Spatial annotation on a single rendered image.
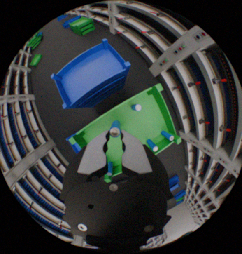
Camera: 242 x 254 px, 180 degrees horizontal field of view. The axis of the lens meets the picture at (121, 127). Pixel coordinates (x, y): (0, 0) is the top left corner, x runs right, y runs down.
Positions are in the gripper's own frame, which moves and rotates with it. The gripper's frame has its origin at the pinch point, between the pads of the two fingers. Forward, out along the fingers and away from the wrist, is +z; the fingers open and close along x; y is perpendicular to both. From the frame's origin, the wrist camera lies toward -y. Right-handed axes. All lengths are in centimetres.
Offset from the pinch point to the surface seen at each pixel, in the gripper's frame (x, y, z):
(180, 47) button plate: 31.2, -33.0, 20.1
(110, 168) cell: -2.6, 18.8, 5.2
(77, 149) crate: -41, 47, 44
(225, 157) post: 66, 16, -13
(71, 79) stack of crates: -21.4, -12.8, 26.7
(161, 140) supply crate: 17.2, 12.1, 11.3
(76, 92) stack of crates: -18.3, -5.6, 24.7
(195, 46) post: 33.3, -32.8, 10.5
